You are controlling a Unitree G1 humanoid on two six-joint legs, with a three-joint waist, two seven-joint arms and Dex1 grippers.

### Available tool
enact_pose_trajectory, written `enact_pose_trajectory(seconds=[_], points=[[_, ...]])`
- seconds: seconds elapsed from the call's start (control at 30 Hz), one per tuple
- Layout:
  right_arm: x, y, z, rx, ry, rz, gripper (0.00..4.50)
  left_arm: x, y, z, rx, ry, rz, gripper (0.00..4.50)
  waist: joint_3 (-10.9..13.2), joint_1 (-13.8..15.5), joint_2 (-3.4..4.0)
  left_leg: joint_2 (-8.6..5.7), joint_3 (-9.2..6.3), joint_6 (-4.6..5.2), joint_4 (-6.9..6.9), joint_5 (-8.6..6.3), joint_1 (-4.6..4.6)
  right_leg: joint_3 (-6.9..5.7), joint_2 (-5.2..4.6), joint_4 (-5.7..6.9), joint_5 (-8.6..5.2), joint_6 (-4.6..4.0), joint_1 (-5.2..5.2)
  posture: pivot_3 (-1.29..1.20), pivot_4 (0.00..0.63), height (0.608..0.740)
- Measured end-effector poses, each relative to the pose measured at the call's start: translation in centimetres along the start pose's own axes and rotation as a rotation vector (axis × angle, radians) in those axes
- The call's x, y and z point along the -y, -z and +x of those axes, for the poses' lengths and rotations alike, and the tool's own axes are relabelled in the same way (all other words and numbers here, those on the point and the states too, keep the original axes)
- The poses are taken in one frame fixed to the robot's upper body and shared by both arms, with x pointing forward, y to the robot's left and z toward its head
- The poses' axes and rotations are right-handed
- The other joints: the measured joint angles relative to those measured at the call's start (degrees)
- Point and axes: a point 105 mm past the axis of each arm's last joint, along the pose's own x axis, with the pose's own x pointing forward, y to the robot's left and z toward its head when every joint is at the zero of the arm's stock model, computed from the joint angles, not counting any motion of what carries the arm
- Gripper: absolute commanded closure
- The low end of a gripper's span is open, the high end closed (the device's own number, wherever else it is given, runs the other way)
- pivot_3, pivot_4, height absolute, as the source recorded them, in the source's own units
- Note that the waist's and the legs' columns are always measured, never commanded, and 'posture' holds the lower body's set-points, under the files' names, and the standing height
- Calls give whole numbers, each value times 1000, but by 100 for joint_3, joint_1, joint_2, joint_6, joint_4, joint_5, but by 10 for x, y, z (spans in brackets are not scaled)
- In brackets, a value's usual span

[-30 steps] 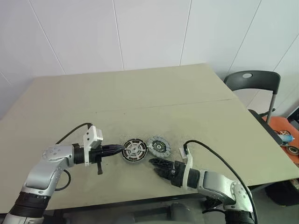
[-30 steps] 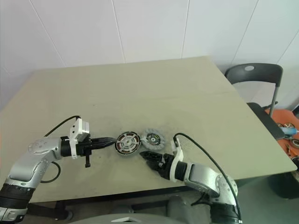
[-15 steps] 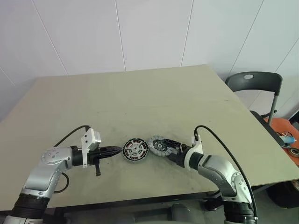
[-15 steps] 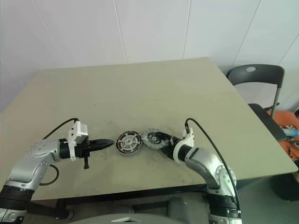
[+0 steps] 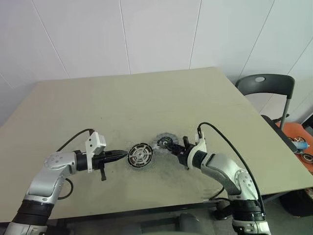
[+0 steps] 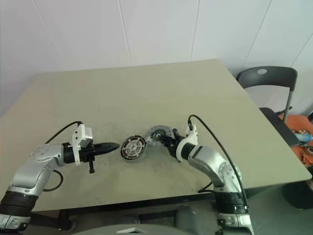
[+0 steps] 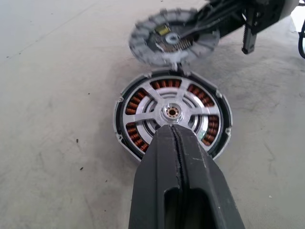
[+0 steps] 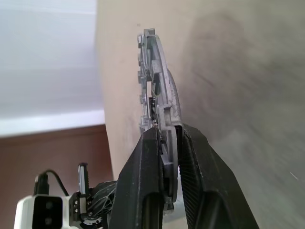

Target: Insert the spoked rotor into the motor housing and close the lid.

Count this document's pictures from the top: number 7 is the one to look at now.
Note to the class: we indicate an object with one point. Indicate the motor housing with copper coils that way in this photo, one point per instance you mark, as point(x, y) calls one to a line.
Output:
point(134, 105)

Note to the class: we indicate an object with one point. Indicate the grey motor rotor disc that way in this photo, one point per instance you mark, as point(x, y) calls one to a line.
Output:
point(143, 47)

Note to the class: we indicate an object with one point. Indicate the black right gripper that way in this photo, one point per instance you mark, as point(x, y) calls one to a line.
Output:
point(262, 12)

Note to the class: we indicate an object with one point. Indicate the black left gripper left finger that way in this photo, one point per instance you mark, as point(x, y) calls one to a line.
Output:
point(155, 190)

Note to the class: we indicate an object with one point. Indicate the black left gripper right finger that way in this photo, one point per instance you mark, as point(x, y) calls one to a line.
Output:
point(205, 190)

